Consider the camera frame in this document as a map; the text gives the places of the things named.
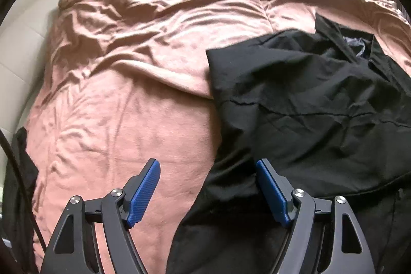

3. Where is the black garment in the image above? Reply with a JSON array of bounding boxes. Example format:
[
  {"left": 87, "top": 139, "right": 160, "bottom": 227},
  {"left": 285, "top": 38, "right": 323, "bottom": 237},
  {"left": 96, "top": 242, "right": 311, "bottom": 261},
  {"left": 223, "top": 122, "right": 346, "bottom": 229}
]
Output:
[{"left": 165, "top": 13, "right": 411, "bottom": 274}]

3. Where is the black cable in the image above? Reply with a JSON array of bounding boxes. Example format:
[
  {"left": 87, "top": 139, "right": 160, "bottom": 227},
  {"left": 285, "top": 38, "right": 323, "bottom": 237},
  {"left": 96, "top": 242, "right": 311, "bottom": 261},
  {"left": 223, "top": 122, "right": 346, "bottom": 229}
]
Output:
[{"left": 0, "top": 129, "right": 49, "bottom": 263}]

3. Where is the pink blanket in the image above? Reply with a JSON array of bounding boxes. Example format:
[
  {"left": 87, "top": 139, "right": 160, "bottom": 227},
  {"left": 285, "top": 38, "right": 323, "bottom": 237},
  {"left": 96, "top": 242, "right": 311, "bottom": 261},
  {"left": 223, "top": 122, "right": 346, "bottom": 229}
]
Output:
[{"left": 27, "top": 0, "right": 411, "bottom": 274}]

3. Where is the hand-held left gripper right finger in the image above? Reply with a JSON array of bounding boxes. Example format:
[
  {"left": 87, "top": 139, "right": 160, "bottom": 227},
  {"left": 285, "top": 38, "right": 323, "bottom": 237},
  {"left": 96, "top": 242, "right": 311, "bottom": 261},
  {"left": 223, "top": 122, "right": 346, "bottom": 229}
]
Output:
[{"left": 256, "top": 158, "right": 377, "bottom": 274}]

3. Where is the dark cloth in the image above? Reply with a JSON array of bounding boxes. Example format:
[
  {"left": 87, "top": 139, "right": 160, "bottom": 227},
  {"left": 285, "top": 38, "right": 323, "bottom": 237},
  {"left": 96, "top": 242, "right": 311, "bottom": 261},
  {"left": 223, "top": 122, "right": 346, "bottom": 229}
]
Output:
[{"left": 3, "top": 126, "right": 44, "bottom": 274}]

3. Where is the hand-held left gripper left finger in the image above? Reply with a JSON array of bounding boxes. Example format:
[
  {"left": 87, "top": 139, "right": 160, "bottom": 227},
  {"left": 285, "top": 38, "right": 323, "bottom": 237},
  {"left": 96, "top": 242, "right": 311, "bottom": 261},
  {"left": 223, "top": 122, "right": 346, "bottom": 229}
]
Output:
[{"left": 39, "top": 158, "right": 161, "bottom": 274}]

